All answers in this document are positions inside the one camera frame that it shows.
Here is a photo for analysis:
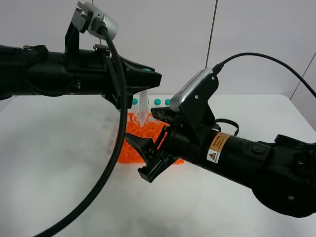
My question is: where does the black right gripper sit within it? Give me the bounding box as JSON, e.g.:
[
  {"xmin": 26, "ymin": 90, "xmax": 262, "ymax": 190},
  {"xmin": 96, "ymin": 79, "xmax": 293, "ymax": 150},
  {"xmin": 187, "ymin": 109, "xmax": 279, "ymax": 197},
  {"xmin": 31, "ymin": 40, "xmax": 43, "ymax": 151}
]
[{"xmin": 125, "ymin": 107, "xmax": 216, "ymax": 183}]

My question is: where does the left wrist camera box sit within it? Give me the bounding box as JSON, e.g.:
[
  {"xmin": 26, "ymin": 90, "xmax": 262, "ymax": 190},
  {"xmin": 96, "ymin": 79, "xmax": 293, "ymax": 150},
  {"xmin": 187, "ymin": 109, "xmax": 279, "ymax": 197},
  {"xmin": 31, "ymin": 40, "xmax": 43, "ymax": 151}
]
[{"xmin": 65, "ymin": 1, "xmax": 119, "ymax": 55}]

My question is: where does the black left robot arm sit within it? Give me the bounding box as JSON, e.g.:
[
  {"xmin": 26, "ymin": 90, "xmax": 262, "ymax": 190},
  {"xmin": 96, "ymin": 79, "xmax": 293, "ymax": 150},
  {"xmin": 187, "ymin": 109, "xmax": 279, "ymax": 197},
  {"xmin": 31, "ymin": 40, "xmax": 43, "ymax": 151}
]
[{"xmin": 0, "ymin": 44, "xmax": 121, "ymax": 109}]

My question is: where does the black camera cable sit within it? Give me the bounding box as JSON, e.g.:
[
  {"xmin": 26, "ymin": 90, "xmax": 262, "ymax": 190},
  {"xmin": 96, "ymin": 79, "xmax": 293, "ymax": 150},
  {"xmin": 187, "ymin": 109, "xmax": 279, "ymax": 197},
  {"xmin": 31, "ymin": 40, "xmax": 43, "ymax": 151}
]
[
  {"xmin": 212, "ymin": 52, "xmax": 316, "ymax": 98},
  {"xmin": 29, "ymin": 26, "xmax": 129, "ymax": 237}
]

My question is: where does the orange test tube rack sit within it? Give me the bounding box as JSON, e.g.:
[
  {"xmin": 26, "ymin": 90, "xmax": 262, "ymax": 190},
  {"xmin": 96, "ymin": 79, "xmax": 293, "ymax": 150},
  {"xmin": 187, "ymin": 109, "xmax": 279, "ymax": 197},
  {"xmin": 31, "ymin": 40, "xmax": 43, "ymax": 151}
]
[{"xmin": 115, "ymin": 112, "xmax": 185, "ymax": 164}]

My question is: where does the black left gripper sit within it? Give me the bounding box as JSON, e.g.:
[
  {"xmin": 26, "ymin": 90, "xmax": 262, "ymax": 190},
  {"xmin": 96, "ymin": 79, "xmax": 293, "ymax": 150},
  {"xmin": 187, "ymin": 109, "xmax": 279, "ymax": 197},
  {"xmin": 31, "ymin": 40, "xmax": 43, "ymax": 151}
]
[{"xmin": 64, "ymin": 44, "xmax": 162, "ymax": 109}]

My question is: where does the black left camera cable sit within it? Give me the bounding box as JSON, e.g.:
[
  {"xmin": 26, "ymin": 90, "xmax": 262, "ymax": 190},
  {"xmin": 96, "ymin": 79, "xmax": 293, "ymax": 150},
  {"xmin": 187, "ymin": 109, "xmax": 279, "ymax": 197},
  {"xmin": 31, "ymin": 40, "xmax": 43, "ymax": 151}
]
[{"xmin": 29, "ymin": 26, "xmax": 129, "ymax": 237}]

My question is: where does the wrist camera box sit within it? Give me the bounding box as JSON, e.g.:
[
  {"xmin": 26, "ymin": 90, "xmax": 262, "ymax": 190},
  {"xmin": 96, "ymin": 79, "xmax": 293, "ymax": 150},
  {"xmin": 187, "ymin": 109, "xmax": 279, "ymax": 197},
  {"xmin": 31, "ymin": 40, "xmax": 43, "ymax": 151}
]
[
  {"xmin": 65, "ymin": 1, "xmax": 119, "ymax": 55},
  {"xmin": 169, "ymin": 68, "xmax": 219, "ymax": 146}
]

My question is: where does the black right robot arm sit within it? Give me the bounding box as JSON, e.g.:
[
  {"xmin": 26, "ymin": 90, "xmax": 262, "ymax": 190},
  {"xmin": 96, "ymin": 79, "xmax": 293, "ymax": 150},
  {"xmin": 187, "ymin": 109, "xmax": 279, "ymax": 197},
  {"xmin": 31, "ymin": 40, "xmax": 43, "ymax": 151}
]
[{"xmin": 125, "ymin": 106, "xmax": 316, "ymax": 218}]

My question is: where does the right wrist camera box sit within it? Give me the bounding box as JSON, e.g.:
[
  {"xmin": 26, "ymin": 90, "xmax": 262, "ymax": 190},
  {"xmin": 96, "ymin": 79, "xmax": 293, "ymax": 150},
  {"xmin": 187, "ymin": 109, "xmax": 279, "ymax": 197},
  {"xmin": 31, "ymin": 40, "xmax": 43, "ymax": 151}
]
[{"xmin": 169, "ymin": 68, "xmax": 219, "ymax": 146}]

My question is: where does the test tube with teal cap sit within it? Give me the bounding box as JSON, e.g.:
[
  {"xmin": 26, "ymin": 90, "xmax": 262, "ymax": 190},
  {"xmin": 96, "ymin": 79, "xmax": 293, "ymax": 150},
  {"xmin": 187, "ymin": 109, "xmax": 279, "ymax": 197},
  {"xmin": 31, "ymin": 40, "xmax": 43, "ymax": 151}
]
[{"xmin": 138, "ymin": 89, "xmax": 149, "ymax": 127}]

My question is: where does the black right camera cable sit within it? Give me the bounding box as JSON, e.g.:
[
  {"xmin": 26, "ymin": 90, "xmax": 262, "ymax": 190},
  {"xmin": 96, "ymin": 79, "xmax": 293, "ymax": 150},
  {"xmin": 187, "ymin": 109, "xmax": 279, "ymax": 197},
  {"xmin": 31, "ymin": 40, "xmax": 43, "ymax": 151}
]
[{"xmin": 212, "ymin": 52, "xmax": 316, "ymax": 98}]

